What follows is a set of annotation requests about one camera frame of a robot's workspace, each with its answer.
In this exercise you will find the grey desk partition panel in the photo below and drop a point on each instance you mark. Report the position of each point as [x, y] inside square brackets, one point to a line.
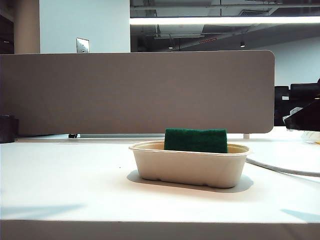
[137, 92]

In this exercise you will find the metal wall plate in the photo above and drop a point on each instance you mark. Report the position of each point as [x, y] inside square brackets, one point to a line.
[83, 45]

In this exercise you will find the wide black office chair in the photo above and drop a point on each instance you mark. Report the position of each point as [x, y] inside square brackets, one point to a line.
[302, 96]

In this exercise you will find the narrow black office chair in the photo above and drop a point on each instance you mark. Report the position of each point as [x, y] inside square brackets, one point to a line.
[280, 107]

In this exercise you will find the black ceiling spot lamp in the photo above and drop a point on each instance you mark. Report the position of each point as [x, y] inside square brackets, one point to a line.
[242, 45]

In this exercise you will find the silver partition rail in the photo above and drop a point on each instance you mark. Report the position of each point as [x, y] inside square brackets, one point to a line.
[120, 135]

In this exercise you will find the black partition clamp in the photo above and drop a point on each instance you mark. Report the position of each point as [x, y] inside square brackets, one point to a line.
[72, 136]

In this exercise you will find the white plastic bag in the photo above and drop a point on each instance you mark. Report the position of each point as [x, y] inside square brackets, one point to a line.
[311, 137]

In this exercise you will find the yellow and green cleaning sponge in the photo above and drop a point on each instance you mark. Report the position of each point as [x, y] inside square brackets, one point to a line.
[195, 140]

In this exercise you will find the beige paper lunch box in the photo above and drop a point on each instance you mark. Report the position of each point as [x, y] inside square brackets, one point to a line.
[187, 170]

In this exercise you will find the black cylindrical object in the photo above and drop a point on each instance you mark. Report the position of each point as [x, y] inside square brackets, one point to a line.
[7, 130]

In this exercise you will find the grey ceiling air duct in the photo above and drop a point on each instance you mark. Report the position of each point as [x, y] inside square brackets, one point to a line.
[180, 31]

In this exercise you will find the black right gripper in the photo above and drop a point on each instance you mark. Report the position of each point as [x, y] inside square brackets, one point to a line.
[306, 120]

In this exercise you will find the long ceiling light strip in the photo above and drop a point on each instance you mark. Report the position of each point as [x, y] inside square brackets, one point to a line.
[225, 20]

